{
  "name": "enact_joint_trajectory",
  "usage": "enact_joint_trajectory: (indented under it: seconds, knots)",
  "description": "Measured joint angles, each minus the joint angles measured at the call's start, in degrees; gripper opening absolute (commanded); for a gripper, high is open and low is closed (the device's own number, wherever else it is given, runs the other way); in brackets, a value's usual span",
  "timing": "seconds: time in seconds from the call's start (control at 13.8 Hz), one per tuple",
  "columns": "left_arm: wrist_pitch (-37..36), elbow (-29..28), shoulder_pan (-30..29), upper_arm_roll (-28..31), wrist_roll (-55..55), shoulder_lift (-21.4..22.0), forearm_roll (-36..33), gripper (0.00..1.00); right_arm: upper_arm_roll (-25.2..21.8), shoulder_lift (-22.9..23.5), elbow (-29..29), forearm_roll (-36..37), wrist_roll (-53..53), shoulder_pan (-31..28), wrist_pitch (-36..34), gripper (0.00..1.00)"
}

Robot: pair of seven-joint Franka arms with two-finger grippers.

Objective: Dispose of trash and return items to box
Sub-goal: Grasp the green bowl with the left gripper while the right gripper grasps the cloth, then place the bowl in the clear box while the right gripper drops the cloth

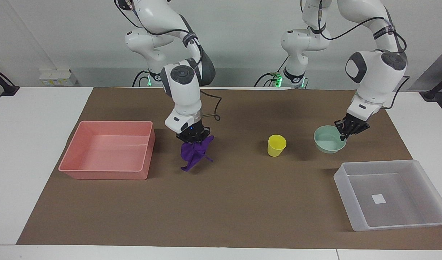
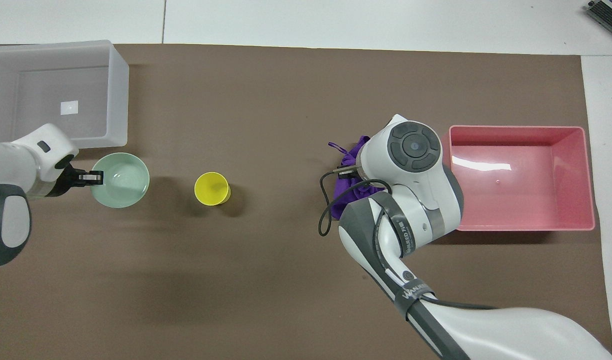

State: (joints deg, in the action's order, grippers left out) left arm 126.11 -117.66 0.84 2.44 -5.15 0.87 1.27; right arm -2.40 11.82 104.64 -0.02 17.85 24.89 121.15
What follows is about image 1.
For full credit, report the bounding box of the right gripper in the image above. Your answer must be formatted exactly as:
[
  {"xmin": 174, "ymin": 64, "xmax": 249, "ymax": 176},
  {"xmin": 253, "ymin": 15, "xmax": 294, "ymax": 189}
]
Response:
[{"xmin": 176, "ymin": 122, "xmax": 212, "ymax": 143}]

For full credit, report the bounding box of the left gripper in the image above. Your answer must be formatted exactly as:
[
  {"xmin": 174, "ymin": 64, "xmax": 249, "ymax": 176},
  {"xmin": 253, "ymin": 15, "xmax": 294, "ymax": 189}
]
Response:
[{"xmin": 334, "ymin": 113, "xmax": 371, "ymax": 141}]

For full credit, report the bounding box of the purple cloth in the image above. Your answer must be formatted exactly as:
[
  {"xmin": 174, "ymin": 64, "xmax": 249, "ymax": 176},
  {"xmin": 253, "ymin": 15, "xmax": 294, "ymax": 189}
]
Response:
[{"xmin": 181, "ymin": 135, "xmax": 215, "ymax": 172}]

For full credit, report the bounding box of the pale green bowl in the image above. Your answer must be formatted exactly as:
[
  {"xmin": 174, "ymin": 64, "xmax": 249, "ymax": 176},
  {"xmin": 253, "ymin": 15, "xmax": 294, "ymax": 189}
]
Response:
[{"xmin": 313, "ymin": 125, "xmax": 347, "ymax": 154}]

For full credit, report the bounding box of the yellow plastic cup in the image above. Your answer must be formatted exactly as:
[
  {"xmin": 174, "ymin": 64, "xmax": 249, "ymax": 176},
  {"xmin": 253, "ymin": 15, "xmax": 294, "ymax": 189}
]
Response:
[{"xmin": 267, "ymin": 134, "xmax": 287, "ymax": 157}]

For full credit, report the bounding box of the clear plastic bin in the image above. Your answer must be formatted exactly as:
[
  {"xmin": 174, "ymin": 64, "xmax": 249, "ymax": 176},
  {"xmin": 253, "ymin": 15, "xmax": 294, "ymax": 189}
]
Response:
[{"xmin": 333, "ymin": 160, "xmax": 442, "ymax": 232}]

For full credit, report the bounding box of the pink plastic bin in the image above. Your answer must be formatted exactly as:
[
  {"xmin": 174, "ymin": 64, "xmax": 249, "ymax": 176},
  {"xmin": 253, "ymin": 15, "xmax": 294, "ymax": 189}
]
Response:
[{"xmin": 58, "ymin": 121, "xmax": 156, "ymax": 181}]

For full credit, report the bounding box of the black stand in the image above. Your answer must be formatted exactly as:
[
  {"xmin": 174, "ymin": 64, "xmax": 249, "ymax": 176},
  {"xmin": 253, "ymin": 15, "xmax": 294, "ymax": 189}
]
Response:
[
  {"xmin": 420, "ymin": 72, "xmax": 442, "ymax": 101},
  {"xmin": 0, "ymin": 65, "xmax": 20, "ymax": 97}
]

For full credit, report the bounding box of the white wall socket box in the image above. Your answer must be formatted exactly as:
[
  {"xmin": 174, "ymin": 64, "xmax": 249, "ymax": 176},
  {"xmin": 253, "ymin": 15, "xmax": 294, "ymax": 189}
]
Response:
[{"xmin": 39, "ymin": 69, "xmax": 77, "ymax": 87}]

